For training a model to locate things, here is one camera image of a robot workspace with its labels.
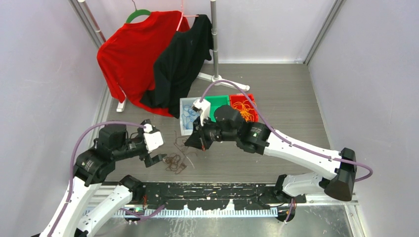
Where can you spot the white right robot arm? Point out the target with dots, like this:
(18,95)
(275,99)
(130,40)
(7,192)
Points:
(332,172)

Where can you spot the pink clothes hanger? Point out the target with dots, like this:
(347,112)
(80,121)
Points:
(183,15)

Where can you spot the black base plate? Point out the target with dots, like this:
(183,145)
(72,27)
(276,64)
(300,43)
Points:
(210,196)

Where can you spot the white clothes rack stand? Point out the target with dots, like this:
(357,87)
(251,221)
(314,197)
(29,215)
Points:
(216,76)

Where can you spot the green plastic bin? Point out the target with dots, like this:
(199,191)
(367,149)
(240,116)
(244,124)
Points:
(216,102)

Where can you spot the red plastic bin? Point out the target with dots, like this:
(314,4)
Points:
(240,103)

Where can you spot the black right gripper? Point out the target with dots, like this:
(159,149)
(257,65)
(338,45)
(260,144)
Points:
(195,140)

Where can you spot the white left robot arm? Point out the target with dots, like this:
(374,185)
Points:
(93,158)

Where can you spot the red shirt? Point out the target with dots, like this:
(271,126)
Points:
(127,57)

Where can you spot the white plastic bin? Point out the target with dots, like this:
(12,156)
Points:
(187,115)

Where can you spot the black shirt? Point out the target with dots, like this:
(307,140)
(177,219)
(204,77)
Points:
(179,65)

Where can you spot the green clothes hanger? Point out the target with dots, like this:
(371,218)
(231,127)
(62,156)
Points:
(137,12)

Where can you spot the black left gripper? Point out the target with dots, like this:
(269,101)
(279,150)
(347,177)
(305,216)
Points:
(149,161)

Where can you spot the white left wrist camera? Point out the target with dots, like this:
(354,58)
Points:
(153,139)

